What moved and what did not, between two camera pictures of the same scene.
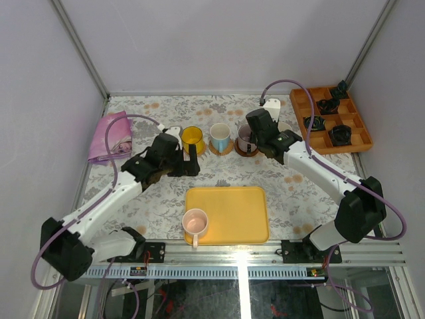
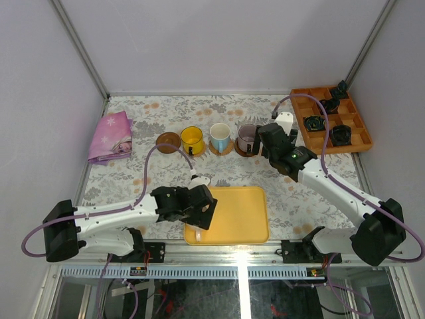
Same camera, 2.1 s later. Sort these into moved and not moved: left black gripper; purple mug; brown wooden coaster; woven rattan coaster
Moved: left black gripper
Not moved: brown wooden coaster; woven rattan coaster; purple mug
